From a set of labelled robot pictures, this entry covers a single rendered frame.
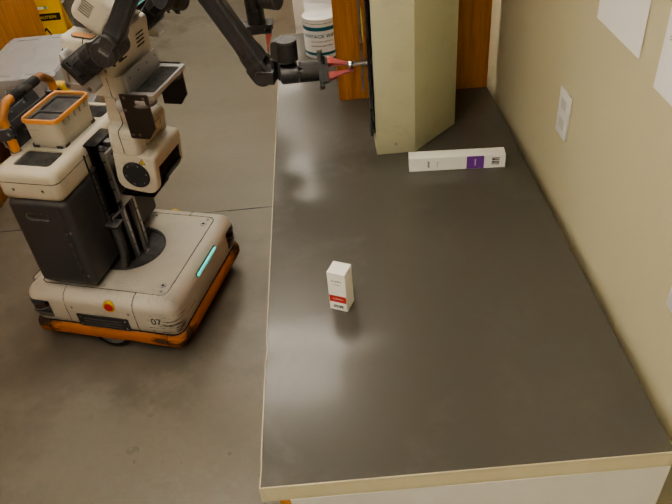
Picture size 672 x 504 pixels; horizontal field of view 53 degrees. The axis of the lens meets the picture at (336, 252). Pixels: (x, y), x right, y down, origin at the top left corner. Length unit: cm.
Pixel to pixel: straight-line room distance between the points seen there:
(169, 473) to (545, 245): 147
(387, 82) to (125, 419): 154
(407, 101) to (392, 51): 15
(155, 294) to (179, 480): 70
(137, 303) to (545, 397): 173
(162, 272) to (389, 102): 126
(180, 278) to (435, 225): 129
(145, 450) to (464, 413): 149
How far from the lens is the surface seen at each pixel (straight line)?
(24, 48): 417
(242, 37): 191
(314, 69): 190
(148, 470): 246
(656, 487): 137
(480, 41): 226
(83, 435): 265
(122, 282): 274
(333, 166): 191
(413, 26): 180
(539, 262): 158
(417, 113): 191
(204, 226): 291
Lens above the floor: 194
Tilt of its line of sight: 39 degrees down
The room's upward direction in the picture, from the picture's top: 6 degrees counter-clockwise
